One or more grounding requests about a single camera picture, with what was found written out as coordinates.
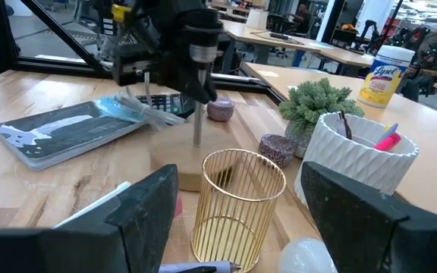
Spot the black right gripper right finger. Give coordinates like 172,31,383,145
300,161,437,273

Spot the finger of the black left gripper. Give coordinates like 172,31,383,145
153,56,219,105

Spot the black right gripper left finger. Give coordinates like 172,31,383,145
0,163,180,273

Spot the white lightbulb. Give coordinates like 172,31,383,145
278,237,339,273

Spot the black desk calculator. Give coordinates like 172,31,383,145
137,93,196,119

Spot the white ribbed ceramic cup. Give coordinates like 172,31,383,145
293,111,420,208

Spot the background wooden desk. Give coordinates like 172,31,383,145
218,18,437,79

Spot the white paper bag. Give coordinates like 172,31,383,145
245,8,270,31

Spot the pink marker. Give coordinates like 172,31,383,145
373,132,403,152

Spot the small yellow jar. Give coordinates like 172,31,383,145
190,148,287,273

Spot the light wooden desk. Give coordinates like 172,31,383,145
241,62,437,224

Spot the blue pen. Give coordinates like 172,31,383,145
376,122,399,145

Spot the patterned purple candle tin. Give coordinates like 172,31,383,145
258,133,299,168

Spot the dark brown stick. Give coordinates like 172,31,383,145
338,109,354,140

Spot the black and teal package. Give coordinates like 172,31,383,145
0,94,148,171

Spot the green artificial potted plant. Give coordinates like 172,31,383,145
278,77,366,159

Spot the person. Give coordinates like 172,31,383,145
289,3,313,36
400,17,437,103

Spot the Lysol wipes canister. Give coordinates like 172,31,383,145
357,45,417,109

